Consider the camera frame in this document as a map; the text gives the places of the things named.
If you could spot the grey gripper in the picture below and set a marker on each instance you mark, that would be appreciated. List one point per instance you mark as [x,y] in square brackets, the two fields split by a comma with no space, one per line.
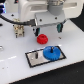
[45,19]

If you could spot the blue gear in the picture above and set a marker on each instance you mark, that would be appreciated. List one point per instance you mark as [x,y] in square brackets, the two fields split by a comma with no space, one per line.
[51,53]

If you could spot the red gear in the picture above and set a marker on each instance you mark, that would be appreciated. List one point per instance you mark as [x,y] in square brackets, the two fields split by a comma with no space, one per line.
[42,39]

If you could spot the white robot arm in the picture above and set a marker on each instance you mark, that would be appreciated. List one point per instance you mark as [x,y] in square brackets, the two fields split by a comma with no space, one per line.
[28,9]

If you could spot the beige connector block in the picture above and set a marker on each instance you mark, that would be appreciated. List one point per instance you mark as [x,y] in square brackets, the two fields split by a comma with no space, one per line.
[19,30]

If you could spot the metal peg base plate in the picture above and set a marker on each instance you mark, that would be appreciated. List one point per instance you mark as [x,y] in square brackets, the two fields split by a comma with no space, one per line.
[41,59]

